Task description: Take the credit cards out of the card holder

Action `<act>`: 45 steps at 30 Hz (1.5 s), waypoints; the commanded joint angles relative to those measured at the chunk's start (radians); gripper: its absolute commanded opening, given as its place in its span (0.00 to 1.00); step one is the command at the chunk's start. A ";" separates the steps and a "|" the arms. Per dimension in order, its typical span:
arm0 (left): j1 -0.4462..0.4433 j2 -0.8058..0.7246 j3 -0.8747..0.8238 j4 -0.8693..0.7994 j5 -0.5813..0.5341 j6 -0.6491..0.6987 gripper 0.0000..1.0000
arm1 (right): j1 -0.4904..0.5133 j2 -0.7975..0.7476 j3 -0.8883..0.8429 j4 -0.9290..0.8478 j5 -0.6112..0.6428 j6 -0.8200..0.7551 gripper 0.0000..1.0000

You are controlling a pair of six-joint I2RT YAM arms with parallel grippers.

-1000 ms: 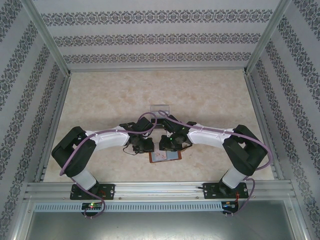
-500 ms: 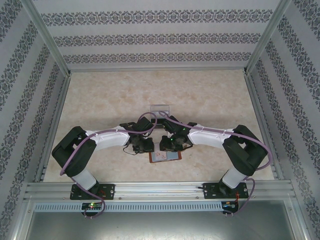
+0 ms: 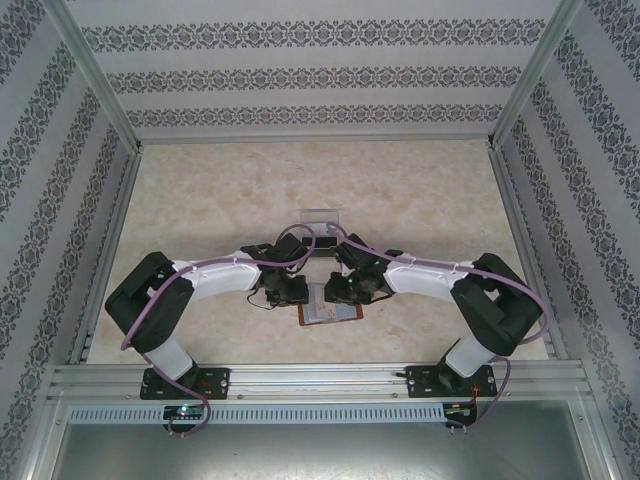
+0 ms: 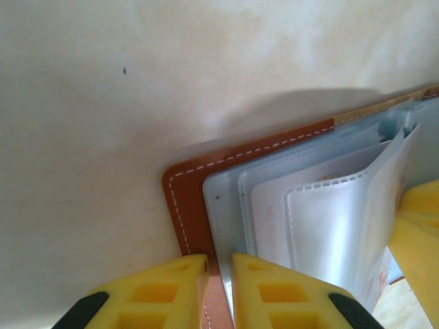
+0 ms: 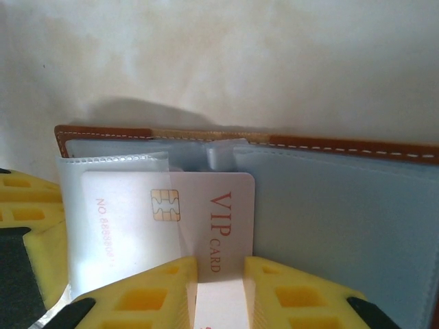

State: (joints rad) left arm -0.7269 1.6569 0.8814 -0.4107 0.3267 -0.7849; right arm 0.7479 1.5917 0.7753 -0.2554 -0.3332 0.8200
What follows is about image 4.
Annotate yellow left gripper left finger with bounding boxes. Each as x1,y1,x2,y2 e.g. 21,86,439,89
54,252,210,329

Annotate white card orange print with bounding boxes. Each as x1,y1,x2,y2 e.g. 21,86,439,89
363,150,412,309

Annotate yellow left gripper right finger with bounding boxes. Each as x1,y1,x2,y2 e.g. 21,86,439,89
230,252,380,329

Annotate brown leather card holder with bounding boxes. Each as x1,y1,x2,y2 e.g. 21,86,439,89
161,84,439,329

